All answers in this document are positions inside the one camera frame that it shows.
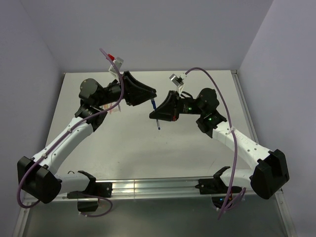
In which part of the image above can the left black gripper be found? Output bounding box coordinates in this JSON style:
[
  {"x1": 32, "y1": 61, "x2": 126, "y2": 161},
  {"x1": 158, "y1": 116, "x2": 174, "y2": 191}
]
[{"x1": 96, "y1": 71, "x2": 157, "y2": 107}]

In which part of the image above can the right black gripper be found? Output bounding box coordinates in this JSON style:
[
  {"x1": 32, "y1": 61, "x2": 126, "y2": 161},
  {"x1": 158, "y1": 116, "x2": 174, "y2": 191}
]
[{"x1": 150, "y1": 90, "x2": 205, "y2": 121}]

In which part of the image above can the blue pen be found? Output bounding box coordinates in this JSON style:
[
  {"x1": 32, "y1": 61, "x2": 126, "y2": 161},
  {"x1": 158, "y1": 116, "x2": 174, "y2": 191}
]
[{"x1": 151, "y1": 98, "x2": 162, "y2": 131}]

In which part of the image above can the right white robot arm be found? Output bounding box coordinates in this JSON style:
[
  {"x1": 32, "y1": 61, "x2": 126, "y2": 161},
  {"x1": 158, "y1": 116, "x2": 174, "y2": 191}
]
[{"x1": 149, "y1": 88, "x2": 289, "y2": 199}]

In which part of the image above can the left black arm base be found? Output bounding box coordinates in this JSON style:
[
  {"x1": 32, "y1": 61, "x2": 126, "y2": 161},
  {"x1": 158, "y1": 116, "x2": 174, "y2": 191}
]
[{"x1": 67, "y1": 182, "x2": 113, "y2": 217}]

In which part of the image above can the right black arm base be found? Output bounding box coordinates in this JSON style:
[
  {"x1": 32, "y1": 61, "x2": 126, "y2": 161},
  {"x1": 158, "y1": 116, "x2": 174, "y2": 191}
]
[{"x1": 195, "y1": 169, "x2": 245, "y2": 210}]

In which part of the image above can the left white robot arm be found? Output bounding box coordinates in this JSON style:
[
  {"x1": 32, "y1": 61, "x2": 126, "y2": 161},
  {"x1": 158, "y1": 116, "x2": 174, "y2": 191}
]
[{"x1": 17, "y1": 71, "x2": 157, "y2": 204}]

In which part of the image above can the red highlighter pen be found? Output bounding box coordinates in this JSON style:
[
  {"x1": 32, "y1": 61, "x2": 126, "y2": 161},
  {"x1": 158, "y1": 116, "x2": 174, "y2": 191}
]
[{"x1": 108, "y1": 106, "x2": 121, "y2": 114}]

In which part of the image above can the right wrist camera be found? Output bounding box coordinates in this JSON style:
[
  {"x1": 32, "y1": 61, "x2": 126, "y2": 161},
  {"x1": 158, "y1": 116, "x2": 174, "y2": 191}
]
[{"x1": 169, "y1": 73, "x2": 187, "y2": 95}]

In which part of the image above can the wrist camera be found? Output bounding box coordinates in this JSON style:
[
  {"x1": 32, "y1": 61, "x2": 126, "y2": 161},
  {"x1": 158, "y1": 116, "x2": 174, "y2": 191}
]
[
  {"x1": 169, "y1": 73, "x2": 187, "y2": 95},
  {"x1": 108, "y1": 54, "x2": 124, "y2": 80}
]

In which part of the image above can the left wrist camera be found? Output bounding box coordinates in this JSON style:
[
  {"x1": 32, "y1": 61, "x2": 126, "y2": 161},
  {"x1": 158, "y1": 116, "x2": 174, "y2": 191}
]
[{"x1": 108, "y1": 54, "x2": 124, "y2": 80}]

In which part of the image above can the aluminium mounting rail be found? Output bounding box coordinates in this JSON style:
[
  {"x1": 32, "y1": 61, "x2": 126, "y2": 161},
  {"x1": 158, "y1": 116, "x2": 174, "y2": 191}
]
[{"x1": 23, "y1": 172, "x2": 283, "y2": 205}]

